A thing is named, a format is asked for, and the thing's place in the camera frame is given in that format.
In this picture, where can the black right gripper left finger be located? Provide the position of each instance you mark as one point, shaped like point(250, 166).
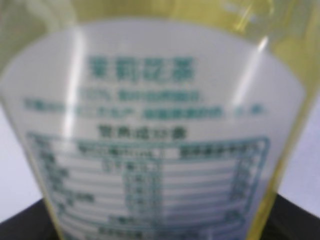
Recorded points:
point(33, 223)

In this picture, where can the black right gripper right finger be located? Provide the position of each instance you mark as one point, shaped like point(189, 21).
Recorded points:
point(288, 221)

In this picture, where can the yellow tea plastic bottle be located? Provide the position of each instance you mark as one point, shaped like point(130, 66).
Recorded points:
point(159, 119)

